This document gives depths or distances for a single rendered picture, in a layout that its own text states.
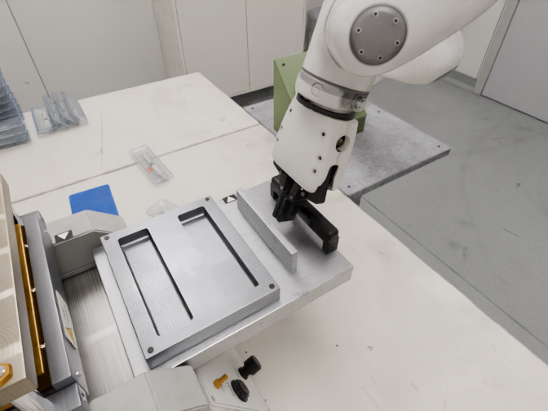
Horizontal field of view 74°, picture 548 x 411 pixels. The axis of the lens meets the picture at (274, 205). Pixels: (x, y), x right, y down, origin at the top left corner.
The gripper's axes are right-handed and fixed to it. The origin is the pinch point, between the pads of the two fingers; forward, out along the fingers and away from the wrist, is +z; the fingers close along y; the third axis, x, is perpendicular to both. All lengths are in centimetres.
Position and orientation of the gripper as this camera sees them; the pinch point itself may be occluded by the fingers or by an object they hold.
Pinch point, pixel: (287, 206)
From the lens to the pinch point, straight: 51.9
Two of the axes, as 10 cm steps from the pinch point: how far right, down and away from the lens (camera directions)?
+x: -8.0, 0.9, -6.0
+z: -2.9, 8.1, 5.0
